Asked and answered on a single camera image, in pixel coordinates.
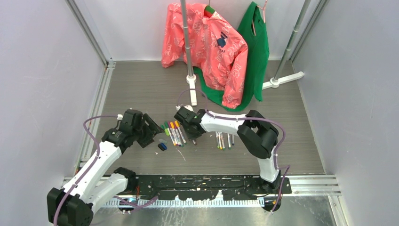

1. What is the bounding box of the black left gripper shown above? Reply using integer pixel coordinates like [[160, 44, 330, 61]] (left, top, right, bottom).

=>
[[132, 113, 163, 147]]

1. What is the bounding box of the black pen cap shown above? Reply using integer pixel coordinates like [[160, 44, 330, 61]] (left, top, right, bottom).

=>
[[158, 144, 165, 151]]

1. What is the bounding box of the blue pen cap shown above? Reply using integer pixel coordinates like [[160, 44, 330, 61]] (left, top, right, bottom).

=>
[[160, 143, 167, 151]]

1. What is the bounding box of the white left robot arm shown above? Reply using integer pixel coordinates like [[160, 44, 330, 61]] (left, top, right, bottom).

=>
[[47, 109, 163, 226]]

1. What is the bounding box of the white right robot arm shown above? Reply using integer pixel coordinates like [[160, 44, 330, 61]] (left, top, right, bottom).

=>
[[174, 106, 281, 194]]

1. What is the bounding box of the white left rack foot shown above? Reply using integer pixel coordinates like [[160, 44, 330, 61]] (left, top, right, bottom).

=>
[[186, 75, 197, 106]]

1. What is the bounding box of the pink printed jacket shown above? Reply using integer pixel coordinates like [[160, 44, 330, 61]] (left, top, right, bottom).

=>
[[161, 3, 248, 109]]

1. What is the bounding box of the green hanging shirt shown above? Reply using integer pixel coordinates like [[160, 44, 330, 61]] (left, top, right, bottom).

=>
[[192, 1, 270, 112]]

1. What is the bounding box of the left rack pole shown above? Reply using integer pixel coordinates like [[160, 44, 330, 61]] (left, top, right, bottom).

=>
[[180, 0, 195, 79]]

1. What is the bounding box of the rack pole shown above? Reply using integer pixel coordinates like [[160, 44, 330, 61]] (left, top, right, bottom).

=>
[[272, 0, 311, 81], [180, 0, 195, 79]]

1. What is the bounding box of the pink clothes hanger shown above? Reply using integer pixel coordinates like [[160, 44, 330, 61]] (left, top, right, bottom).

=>
[[252, 0, 268, 35]]

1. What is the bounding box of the right rack pole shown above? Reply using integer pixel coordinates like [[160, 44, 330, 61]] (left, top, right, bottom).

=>
[[272, 0, 311, 81]]

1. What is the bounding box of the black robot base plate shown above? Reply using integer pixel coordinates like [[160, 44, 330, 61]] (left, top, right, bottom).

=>
[[107, 174, 292, 213]]

